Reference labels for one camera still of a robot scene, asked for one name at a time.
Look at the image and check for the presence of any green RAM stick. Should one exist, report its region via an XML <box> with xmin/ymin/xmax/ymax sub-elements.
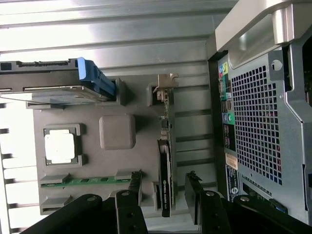
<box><xmin>40</xmin><ymin>176</ymin><xmax>134</xmax><ymax>188</ymax></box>

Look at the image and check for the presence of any open black PC case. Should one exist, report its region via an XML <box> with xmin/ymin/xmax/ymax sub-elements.
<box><xmin>207</xmin><ymin>0</ymin><xmax>312</xmax><ymax>225</ymax></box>

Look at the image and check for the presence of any silver CPU chip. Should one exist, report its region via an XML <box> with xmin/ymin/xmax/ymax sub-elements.
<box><xmin>44</xmin><ymin>130</ymin><xmax>78</xmax><ymax>165</ymax></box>

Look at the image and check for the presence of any grey parts rack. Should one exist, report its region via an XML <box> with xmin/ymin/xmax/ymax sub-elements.
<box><xmin>25</xmin><ymin>77</ymin><xmax>180</xmax><ymax>216</ymax></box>

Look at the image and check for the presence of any hard disk with blue caddy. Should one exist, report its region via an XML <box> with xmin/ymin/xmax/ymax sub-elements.
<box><xmin>0</xmin><ymin>57</ymin><xmax>117</xmax><ymax>103</ymax></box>

